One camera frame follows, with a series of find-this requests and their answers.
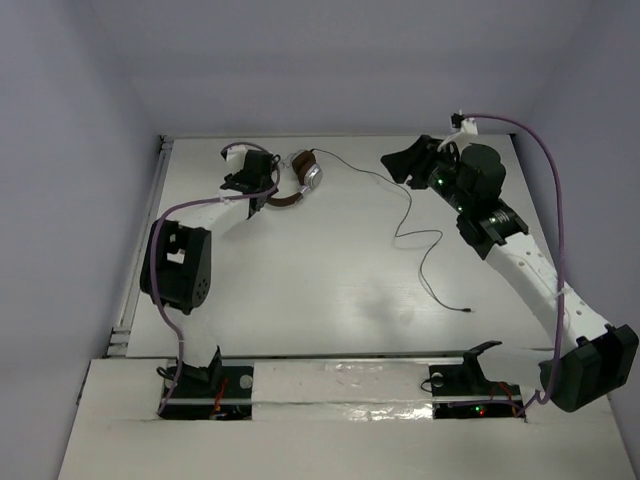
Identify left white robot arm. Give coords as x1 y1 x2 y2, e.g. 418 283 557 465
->
140 144 280 394

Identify thin black headphone cable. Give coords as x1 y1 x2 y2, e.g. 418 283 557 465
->
279 147 474 315

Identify brown silver headphones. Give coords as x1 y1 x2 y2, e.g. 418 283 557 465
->
266 150 323 208

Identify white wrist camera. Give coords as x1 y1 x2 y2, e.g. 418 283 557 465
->
438 112 478 151
221 145 249 174

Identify aluminium rail left side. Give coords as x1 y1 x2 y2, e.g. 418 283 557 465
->
103 135 174 358

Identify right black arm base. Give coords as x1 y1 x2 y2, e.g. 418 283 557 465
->
420 341 525 420

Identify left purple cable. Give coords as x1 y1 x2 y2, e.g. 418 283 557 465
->
152 142 281 416

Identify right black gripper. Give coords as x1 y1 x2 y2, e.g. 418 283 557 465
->
381 134 472 213

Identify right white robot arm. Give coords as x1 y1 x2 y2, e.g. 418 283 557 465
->
381 135 639 412

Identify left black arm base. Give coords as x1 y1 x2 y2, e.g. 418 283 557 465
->
156 350 254 421

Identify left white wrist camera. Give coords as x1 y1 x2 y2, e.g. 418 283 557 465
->
221 145 249 174

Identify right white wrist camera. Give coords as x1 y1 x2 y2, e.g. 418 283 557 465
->
438 112 478 151

